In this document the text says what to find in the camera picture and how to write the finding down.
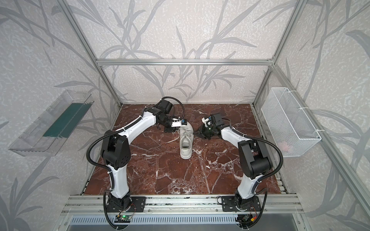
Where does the white sneaker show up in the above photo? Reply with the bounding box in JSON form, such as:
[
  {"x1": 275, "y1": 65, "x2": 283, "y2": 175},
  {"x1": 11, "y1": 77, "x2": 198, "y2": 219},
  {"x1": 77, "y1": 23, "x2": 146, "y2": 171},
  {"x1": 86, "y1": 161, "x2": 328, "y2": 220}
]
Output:
[{"x1": 179, "y1": 122, "x2": 194, "y2": 159}]

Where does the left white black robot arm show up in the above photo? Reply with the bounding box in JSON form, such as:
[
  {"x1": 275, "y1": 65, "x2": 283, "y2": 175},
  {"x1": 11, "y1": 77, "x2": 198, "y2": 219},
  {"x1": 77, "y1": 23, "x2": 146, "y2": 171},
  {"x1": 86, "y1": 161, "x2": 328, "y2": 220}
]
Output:
[{"x1": 86, "y1": 96, "x2": 187, "y2": 211}]

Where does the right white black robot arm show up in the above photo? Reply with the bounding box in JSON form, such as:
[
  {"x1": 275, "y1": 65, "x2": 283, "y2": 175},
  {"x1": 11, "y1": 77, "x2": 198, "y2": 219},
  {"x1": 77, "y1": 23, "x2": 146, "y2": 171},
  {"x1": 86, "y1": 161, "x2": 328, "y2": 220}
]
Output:
[{"x1": 195, "y1": 113, "x2": 283, "y2": 212}]

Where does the pink object in basket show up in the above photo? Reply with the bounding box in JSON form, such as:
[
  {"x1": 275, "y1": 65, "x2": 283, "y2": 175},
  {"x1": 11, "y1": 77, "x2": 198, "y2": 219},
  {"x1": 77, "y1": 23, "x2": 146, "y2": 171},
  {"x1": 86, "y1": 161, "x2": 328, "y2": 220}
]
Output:
[{"x1": 279, "y1": 141, "x2": 293, "y2": 153}]

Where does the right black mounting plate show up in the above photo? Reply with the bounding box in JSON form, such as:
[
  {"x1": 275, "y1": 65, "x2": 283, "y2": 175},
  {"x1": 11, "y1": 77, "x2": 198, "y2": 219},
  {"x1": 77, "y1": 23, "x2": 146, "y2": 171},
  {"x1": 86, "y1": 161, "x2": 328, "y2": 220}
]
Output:
[{"x1": 220, "y1": 196, "x2": 262, "y2": 212}]

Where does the black mounting plate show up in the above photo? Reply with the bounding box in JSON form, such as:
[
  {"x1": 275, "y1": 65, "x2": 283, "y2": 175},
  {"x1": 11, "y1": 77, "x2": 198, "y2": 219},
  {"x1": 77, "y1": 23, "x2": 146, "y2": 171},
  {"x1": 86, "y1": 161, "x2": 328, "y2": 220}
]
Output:
[
  {"x1": 220, "y1": 196, "x2": 262, "y2": 212},
  {"x1": 106, "y1": 196, "x2": 146, "y2": 213}
]

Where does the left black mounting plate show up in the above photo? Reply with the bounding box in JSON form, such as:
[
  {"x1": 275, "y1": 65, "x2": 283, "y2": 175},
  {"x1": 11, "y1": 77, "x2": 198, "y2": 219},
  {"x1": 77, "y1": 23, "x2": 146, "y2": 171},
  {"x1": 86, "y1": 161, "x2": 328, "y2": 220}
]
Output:
[{"x1": 106, "y1": 196, "x2": 146, "y2": 213}]

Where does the right electronics board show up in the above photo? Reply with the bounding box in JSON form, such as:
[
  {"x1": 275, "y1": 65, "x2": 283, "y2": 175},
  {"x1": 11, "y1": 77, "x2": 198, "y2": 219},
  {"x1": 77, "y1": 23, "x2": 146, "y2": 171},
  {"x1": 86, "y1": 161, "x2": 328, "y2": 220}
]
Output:
[{"x1": 235, "y1": 214, "x2": 258, "y2": 224}]

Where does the electronics board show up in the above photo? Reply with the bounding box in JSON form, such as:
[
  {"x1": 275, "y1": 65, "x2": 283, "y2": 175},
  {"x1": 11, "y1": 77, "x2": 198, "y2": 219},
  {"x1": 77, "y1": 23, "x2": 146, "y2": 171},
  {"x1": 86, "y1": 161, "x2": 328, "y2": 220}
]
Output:
[
  {"x1": 114, "y1": 215, "x2": 133, "y2": 223},
  {"x1": 235, "y1": 214, "x2": 258, "y2": 224}
]

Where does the left electronics board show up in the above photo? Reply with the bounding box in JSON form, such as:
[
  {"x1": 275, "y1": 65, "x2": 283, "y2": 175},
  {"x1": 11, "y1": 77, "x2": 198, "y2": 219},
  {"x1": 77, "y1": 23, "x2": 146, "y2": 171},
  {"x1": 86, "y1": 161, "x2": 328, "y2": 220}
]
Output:
[{"x1": 114, "y1": 215, "x2": 133, "y2": 223}]

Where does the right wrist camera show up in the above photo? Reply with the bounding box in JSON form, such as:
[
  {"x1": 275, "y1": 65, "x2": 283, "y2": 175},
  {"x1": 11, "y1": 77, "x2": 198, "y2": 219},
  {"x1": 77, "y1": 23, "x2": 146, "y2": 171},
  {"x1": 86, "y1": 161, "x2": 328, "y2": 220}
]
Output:
[{"x1": 201, "y1": 116, "x2": 212, "y2": 127}]

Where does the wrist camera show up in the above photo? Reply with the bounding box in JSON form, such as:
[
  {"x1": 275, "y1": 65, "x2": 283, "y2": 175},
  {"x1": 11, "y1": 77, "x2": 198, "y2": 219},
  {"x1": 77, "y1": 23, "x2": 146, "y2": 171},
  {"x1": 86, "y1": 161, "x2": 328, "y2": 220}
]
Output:
[
  {"x1": 171, "y1": 118, "x2": 188, "y2": 128},
  {"x1": 201, "y1": 116, "x2": 212, "y2": 127}
]

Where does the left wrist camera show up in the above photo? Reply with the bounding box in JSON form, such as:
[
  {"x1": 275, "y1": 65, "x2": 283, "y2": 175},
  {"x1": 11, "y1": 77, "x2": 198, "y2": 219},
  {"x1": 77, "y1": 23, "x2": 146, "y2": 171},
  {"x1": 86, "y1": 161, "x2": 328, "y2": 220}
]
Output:
[{"x1": 171, "y1": 118, "x2": 188, "y2": 128}]

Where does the white wire mesh basket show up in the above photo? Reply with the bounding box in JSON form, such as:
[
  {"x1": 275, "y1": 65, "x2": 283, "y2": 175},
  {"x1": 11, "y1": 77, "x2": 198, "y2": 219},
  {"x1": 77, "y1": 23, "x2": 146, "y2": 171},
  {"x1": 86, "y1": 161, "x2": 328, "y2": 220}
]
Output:
[{"x1": 261, "y1": 87, "x2": 321, "y2": 157}]

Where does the aluminium frame crossbar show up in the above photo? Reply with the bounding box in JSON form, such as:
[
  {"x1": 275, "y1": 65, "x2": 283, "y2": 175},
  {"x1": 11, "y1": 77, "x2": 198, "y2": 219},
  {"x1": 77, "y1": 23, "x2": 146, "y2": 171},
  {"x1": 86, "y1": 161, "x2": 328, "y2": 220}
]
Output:
[{"x1": 96, "y1": 59, "x2": 273, "y2": 66}]

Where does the clear plastic wall bin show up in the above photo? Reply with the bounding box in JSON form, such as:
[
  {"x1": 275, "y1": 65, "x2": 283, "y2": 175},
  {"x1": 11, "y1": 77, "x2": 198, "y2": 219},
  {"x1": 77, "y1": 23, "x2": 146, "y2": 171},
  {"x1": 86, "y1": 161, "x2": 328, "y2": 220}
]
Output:
[{"x1": 9, "y1": 90, "x2": 94, "y2": 157}]

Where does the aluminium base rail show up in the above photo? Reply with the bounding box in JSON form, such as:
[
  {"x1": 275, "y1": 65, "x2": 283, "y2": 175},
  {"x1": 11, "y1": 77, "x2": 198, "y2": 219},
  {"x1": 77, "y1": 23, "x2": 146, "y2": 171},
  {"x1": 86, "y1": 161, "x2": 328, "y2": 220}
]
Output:
[{"x1": 61, "y1": 194, "x2": 304, "y2": 215}]

